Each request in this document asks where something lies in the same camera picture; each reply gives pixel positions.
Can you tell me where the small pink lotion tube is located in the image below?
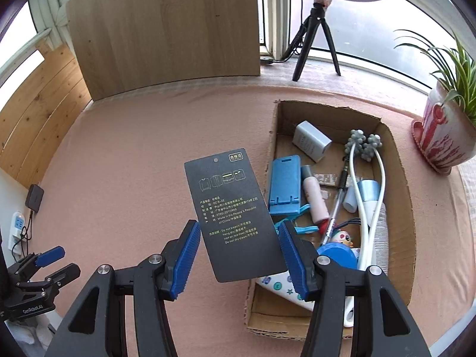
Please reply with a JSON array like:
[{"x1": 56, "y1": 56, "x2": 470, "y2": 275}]
[{"x1": 302, "y1": 165, "x2": 330, "y2": 224}]

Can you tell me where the colourful toy figure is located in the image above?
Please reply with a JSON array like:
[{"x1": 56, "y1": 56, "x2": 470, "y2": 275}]
[{"x1": 329, "y1": 228, "x2": 355, "y2": 249}]

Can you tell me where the cardboard box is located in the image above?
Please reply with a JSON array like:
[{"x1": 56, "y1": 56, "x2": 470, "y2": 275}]
[{"x1": 243, "y1": 100, "x2": 417, "y2": 339}]

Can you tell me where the black card tag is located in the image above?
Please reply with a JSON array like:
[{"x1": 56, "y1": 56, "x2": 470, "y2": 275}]
[{"x1": 184, "y1": 148, "x2": 289, "y2": 283}]

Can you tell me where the wooden board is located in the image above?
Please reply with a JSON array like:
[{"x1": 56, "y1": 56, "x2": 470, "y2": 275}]
[{"x1": 66, "y1": 0, "x2": 261, "y2": 102}]

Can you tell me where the black ring light cable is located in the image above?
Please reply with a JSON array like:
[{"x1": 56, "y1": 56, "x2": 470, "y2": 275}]
[{"x1": 260, "y1": 0, "x2": 309, "y2": 64}]

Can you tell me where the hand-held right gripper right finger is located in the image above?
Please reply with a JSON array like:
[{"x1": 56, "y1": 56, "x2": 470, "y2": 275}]
[{"x1": 278, "y1": 221, "x2": 432, "y2": 357}]

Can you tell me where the person's left hand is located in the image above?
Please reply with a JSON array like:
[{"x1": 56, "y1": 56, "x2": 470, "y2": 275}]
[{"x1": 7, "y1": 318, "x2": 56, "y2": 348}]

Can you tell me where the blue round lid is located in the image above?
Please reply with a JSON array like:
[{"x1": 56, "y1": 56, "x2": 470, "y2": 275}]
[{"x1": 319, "y1": 242, "x2": 358, "y2": 270}]

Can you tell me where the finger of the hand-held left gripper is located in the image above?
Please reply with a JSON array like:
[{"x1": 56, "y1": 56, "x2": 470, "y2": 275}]
[
  {"x1": 7, "y1": 246, "x2": 67, "y2": 275},
  {"x1": 14, "y1": 263, "x2": 81, "y2": 299}
]

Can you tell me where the clear black gel pen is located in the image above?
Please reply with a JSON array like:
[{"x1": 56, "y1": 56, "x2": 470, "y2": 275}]
[{"x1": 323, "y1": 169, "x2": 348, "y2": 246}]

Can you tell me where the white power strip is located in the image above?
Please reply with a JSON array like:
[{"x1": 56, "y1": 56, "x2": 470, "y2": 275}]
[{"x1": 8, "y1": 211, "x2": 30, "y2": 244}]

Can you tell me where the black power adapter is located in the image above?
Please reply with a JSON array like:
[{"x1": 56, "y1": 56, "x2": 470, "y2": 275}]
[{"x1": 24, "y1": 184, "x2": 44, "y2": 212}]

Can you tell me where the blue plastic clip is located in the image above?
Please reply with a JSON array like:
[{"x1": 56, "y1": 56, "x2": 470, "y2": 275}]
[{"x1": 273, "y1": 204, "x2": 320, "y2": 235}]

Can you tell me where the potted spider plant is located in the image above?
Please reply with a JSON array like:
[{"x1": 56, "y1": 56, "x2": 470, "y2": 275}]
[{"x1": 394, "y1": 30, "x2": 476, "y2": 175}]

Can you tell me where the white patterned tissue packet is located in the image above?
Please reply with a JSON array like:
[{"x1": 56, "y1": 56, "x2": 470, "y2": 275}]
[{"x1": 256, "y1": 271, "x2": 317, "y2": 311}]

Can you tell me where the grey small box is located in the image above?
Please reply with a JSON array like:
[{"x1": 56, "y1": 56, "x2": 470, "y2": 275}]
[{"x1": 292, "y1": 121, "x2": 332, "y2": 163}]

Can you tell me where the blue phone stand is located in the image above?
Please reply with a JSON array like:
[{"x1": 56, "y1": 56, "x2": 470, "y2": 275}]
[{"x1": 268, "y1": 155, "x2": 302, "y2": 215}]

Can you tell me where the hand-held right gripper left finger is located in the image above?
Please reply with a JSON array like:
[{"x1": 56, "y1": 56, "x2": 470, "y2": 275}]
[{"x1": 44, "y1": 219, "x2": 202, "y2": 357}]

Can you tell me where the black adapter cable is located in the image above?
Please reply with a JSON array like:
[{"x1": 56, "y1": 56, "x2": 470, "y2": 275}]
[{"x1": 11, "y1": 211, "x2": 37, "y2": 264}]

